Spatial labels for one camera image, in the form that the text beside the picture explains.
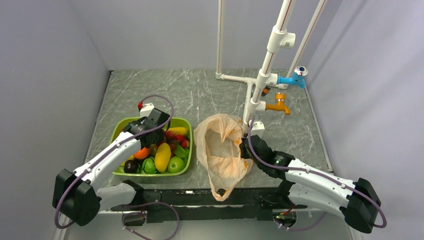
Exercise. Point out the green fake starfruit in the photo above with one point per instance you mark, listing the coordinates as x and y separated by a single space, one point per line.
181 152

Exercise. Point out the fake orange fruit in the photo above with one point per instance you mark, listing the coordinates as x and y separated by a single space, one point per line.
142 154

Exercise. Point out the green plastic fruit bin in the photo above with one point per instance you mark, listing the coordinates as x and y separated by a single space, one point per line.
175 121

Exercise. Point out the fake red cherry bunch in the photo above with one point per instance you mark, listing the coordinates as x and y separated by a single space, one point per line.
174 140

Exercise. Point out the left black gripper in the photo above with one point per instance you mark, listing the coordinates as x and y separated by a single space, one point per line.
161 138

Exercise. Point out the bright green fake apple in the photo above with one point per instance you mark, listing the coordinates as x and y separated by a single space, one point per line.
175 165

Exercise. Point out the white PVC pipe frame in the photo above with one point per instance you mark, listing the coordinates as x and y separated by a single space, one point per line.
279 38

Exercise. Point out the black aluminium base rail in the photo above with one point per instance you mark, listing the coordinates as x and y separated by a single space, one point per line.
199 204

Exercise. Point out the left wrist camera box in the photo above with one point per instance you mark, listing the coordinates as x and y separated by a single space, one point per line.
145 109

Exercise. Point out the translucent orange plastic bag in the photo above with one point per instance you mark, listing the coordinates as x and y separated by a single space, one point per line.
217 140

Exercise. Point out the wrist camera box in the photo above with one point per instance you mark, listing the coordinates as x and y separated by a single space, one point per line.
257 128
145 109

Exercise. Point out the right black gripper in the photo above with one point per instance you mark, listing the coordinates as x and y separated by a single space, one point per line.
243 152

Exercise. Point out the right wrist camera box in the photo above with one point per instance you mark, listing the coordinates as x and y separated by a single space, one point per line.
257 128

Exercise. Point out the blue plastic faucet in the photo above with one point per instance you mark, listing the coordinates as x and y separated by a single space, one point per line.
297 78

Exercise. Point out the yellow fake corn cob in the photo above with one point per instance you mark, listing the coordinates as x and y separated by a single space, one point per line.
179 130

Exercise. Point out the orange plastic faucet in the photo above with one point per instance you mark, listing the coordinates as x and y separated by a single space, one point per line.
279 105

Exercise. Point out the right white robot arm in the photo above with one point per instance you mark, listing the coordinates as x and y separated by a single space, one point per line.
355 201

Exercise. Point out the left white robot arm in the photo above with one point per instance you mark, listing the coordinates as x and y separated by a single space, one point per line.
79 196

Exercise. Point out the dark fake plum front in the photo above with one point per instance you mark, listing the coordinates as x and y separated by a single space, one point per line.
131 167

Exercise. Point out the small fake watermelon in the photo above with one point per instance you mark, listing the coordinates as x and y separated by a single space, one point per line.
148 165

